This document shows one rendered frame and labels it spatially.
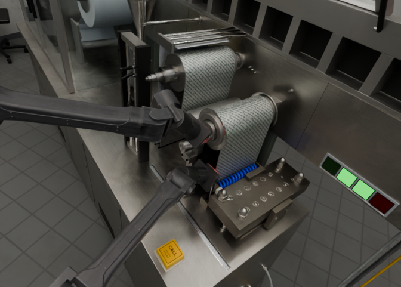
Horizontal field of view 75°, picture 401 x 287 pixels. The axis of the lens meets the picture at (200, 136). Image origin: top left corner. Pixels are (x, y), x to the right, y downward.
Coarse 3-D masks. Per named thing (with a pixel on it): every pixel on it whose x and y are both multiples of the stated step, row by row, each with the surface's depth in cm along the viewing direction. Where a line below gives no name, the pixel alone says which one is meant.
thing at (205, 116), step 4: (268, 100) 97; (272, 108) 96; (204, 116) 88; (208, 116) 86; (212, 116) 84; (200, 120) 90; (212, 120) 84; (216, 120) 83; (216, 124) 84; (216, 128) 84; (220, 128) 83; (220, 132) 83; (220, 136) 84; (216, 140) 86; (220, 140) 85; (212, 144) 89; (216, 144) 87
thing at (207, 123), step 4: (204, 120) 87; (208, 120) 86; (204, 124) 87; (208, 124) 85; (212, 124) 85; (208, 128) 86; (212, 128) 84; (212, 132) 84; (216, 132) 85; (212, 136) 85; (216, 136) 85; (208, 140) 88; (212, 140) 86
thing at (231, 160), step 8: (256, 136) 97; (264, 136) 102; (240, 144) 94; (248, 144) 97; (256, 144) 101; (224, 152) 90; (232, 152) 93; (240, 152) 97; (248, 152) 101; (256, 152) 106; (224, 160) 93; (232, 160) 97; (240, 160) 101; (248, 160) 106; (256, 160) 111; (216, 168) 94; (224, 168) 97; (232, 168) 101; (240, 168) 106; (224, 176) 101
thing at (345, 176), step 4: (340, 172) 90; (344, 172) 89; (348, 172) 88; (340, 176) 90; (344, 176) 89; (348, 176) 88; (352, 176) 87; (340, 180) 91; (344, 180) 90; (348, 180) 88; (352, 180) 87; (348, 184) 89
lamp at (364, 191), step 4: (360, 180) 85; (356, 184) 87; (360, 184) 86; (364, 184) 85; (356, 188) 87; (360, 188) 86; (364, 188) 85; (368, 188) 84; (356, 192) 88; (360, 192) 86; (364, 192) 85; (368, 192) 84; (372, 192) 83; (364, 196) 86; (368, 196) 85
